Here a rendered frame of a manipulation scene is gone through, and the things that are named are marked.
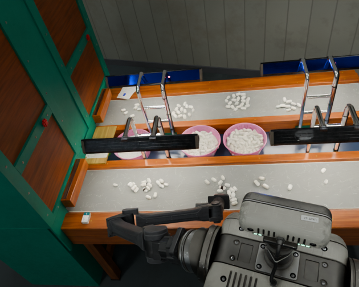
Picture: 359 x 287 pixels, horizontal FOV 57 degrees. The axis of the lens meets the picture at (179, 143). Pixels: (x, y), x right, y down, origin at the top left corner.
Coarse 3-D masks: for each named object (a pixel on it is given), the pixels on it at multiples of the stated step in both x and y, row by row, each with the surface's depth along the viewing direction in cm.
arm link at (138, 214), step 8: (128, 208) 143; (136, 208) 140; (192, 208) 143; (200, 208) 140; (208, 208) 140; (216, 208) 140; (136, 216) 139; (144, 216) 139; (152, 216) 139; (160, 216) 140; (168, 216) 139; (176, 216) 140; (184, 216) 140; (192, 216) 140; (200, 216) 140; (208, 216) 140; (216, 216) 140; (136, 224) 139; (144, 224) 139
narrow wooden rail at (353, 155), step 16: (128, 160) 207; (144, 160) 204; (160, 160) 202; (176, 160) 200; (192, 160) 199; (208, 160) 197; (224, 160) 195; (240, 160) 193; (256, 160) 191; (272, 160) 189; (288, 160) 188; (304, 160) 186; (320, 160) 185; (336, 160) 184; (352, 160) 183
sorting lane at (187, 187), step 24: (168, 168) 200; (192, 168) 198; (216, 168) 195; (240, 168) 192; (264, 168) 189; (288, 168) 187; (312, 168) 184; (336, 168) 182; (96, 192) 196; (120, 192) 194; (144, 192) 191; (168, 192) 188; (192, 192) 186; (216, 192) 183; (240, 192) 181; (264, 192) 178; (288, 192) 176; (312, 192) 174; (336, 192) 172
